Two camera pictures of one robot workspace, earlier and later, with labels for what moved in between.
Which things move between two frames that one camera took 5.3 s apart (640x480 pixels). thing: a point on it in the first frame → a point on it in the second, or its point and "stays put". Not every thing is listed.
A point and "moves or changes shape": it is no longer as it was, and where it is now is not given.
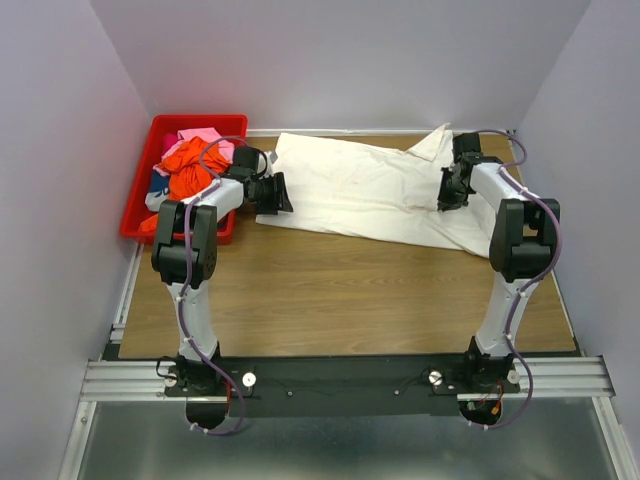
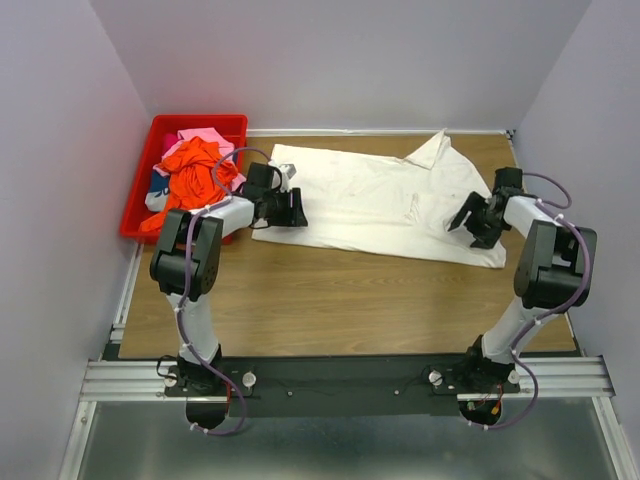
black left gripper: (279, 200) → (297, 212)
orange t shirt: (186, 174) stays put
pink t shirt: (206, 134) stays put
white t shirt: (348, 185) moves or changes shape
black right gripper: (444, 200) → (484, 239)
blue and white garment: (159, 191) stays put
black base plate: (341, 386) stays put
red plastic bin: (232, 126) stays put
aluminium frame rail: (113, 381) stays put
